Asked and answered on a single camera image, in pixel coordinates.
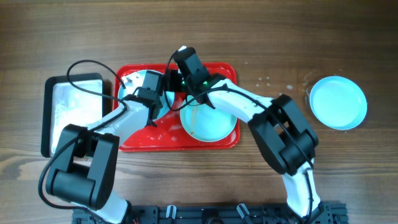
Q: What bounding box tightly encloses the white plate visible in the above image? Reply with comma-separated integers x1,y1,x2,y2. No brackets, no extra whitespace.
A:
308,75,368,131
118,70,175,119
180,100,238,142

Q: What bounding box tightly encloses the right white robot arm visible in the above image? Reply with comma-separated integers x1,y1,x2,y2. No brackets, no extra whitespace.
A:
165,70,320,222

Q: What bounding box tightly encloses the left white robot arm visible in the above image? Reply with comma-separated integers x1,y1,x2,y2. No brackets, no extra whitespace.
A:
38,88,162,223

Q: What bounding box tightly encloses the red plastic tray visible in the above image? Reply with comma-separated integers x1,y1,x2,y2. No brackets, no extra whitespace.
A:
114,62,240,152

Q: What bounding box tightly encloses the black soapy water tray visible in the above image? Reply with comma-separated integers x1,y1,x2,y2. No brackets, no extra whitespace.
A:
40,73,106,157

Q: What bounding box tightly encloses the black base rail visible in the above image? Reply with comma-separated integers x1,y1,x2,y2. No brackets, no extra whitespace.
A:
72,202,348,224

